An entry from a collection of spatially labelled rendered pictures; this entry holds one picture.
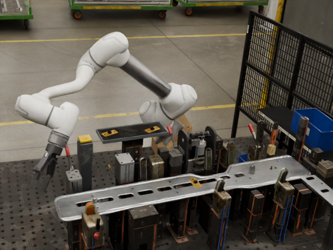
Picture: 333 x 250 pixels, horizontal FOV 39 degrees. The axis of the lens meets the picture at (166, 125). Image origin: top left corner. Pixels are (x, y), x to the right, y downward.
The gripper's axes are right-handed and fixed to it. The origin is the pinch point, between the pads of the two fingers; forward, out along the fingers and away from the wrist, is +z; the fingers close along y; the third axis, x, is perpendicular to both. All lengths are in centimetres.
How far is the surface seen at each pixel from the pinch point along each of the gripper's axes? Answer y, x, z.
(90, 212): -8.2, -29.0, 2.0
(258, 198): 27, -99, -32
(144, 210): 3, -50, -7
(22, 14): 485, 308, -229
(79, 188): 14.5, -14.6, -5.5
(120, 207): 7.3, -38.1, -4.4
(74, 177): 11.3, -11.0, -9.7
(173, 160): 34, -51, -36
